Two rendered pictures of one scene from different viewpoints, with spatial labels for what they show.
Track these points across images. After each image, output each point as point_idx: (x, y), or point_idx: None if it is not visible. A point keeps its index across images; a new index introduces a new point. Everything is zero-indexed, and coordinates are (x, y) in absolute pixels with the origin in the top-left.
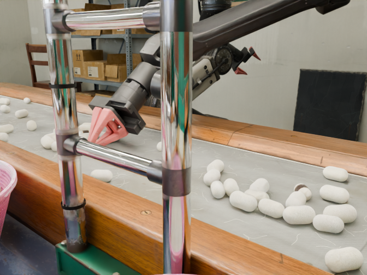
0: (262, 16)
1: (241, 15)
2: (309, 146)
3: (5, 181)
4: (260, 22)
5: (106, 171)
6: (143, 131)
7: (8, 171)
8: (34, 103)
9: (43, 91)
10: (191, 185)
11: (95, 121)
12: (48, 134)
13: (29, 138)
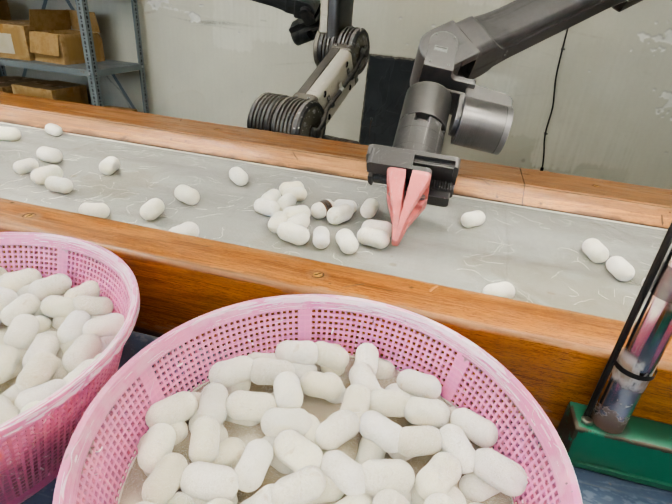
0: (579, 11)
1: (557, 7)
2: (640, 202)
3: (389, 336)
4: (572, 20)
5: (510, 285)
6: (374, 189)
7: (396, 318)
8: (72, 135)
9: (66, 108)
10: (602, 283)
11: (401, 194)
12: (277, 216)
13: (220, 223)
